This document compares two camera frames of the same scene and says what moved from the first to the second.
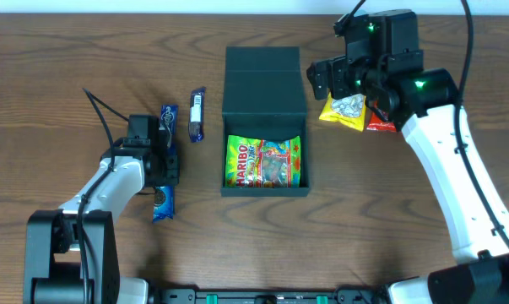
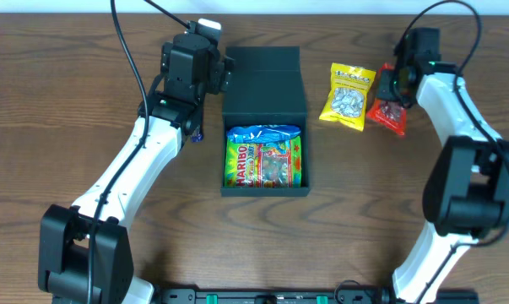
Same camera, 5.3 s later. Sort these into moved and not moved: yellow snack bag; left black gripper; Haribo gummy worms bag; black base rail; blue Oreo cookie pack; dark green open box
Moved: left black gripper; blue Oreo cookie pack
Not moved: black base rail; Haribo gummy worms bag; yellow snack bag; dark green open box
